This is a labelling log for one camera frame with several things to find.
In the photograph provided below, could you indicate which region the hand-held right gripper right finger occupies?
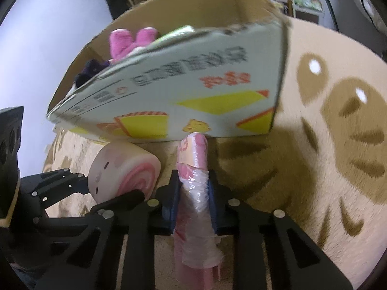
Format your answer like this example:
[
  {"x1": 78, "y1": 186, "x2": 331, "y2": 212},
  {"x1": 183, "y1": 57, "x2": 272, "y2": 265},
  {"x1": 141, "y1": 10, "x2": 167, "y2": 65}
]
[{"x1": 207, "y1": 169, "x2": 354, "y2": 290}]

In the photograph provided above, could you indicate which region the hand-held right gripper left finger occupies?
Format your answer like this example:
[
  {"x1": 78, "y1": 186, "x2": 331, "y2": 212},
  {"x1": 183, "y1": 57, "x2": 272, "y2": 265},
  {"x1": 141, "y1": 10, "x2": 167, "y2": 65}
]
[{"x1": 36, "y1": 169, "x2": 183, "y2": 290}]

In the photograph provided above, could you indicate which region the pink plush toy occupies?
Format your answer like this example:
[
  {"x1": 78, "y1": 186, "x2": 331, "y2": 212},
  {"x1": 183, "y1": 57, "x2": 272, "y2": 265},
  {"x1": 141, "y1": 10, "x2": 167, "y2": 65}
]
[{"x1": 109, "y1": 27, "x2": 159, "y2": 65}]

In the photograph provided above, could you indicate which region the pink tissue packet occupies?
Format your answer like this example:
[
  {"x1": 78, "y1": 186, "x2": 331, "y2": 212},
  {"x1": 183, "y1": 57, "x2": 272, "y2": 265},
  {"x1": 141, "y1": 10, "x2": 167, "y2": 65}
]
[{"x1": 174, "y1": 131, "x2": 224, "y2": 290}]

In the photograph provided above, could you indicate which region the green tissue pack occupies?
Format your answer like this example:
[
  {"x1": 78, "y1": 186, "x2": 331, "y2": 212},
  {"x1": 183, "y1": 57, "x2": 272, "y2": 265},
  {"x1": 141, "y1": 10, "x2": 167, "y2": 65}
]
[{"x1": 151, "y1": 25, "x2": 195, "y2": 47}]

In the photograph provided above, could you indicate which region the printed cardboard box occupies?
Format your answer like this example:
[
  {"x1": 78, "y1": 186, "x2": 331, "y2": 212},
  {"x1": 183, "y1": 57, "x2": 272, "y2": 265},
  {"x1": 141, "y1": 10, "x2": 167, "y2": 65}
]
[{"x1": 46, "y1": 0, "x2": 291, "y2": 144}]

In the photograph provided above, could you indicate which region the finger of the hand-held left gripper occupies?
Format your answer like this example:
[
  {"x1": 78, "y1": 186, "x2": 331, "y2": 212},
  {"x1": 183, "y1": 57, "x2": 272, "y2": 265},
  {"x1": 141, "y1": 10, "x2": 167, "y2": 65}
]
[
  {"x1": 22, "y1": 169, "x2": 91, "y2": 209},
  {"x1": 36, "y1": 190, "x2": 146, "y2": 239}
]

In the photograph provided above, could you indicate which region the pink swiss roll plush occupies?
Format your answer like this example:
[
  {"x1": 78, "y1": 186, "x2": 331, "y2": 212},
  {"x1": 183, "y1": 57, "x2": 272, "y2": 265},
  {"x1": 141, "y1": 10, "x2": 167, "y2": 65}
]
[{"x1": 88, "y1": 140, "x2": 161, "y2": 204}]

